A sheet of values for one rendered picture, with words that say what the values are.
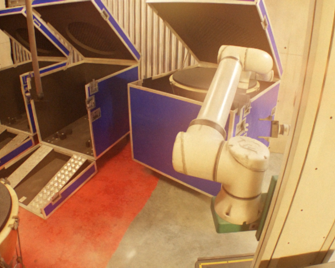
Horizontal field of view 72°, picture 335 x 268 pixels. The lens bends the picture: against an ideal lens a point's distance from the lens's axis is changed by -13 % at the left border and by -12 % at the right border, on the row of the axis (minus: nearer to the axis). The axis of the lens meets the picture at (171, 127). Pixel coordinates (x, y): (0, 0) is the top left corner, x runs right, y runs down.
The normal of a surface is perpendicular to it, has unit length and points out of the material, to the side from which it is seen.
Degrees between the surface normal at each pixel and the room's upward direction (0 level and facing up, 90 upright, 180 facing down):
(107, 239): 0
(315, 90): 90
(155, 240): 0
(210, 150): 36
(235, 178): 90
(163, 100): 90
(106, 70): 90
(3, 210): 0
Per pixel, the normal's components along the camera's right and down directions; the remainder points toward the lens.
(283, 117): -0.30, 0.41
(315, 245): 0.04, 0.43
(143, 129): -0.62, 0.33
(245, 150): 0.06, -0.83
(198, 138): -0.18, -0.63
